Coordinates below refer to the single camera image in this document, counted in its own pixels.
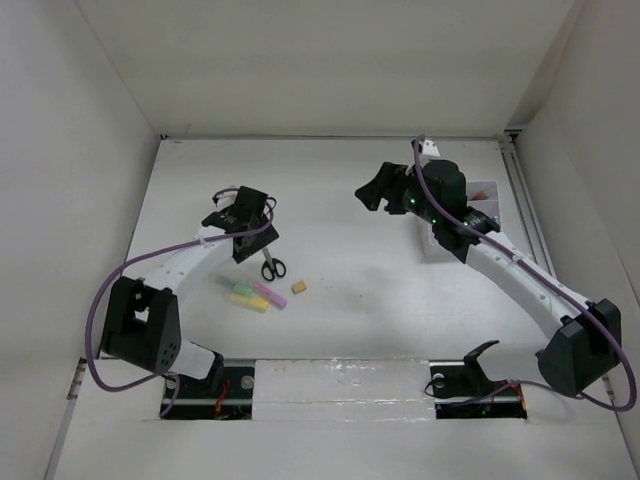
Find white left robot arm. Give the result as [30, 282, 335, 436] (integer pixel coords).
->
[99, 186, 279, 397]

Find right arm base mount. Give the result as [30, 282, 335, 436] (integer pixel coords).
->
[424, 340, 528, 420]

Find white divided organizer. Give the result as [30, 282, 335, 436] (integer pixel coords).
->
[466, 180, 501, 223]
[417, 218, 450, 259]

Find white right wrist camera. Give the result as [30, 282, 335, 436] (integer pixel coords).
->
[418, 138, 441, 162]

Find aluminium rail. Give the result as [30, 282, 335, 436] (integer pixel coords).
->
[498, 129, 556, 278]

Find white divided organizer left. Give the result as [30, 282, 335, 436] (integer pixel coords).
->
[417, 218, 450, 259]

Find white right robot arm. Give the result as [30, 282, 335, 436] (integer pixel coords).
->
[355, 160, 626, 397]

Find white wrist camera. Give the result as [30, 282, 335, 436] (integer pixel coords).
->
[212, 186, 239, 206]
[418, 138, 441, 162]

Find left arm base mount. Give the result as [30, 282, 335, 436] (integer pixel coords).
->
[160, 360, 256, 421]

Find black handled scissors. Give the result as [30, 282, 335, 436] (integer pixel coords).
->
[261, 247, 287, 282]

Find white divided organizer right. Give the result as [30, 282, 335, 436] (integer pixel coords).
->
[466, 180, 501, 223]

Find yellow eraser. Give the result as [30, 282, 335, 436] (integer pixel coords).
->
[292, 281, 307, 294]

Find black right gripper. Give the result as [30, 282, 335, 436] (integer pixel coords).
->
[354, 162, 442, 226]

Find yellow highlighter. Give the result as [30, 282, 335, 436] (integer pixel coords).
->
[228, 294, 269, 313]

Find pink highlighter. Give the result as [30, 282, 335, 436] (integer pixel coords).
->
[253, 282, 288, 310]

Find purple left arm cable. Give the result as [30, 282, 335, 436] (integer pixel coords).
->
[85, 187, 279, 416]

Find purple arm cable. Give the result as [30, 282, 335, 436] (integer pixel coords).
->
[412, 134, 639, 412]
[85, 187, 279, 416]

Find green highlighter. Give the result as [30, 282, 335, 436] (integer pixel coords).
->
[215, 276, 254, 297]

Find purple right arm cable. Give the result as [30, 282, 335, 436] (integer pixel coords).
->
[412, 134, 639, 412]

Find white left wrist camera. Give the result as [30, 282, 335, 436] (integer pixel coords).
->
[212, 186, 239, 206]

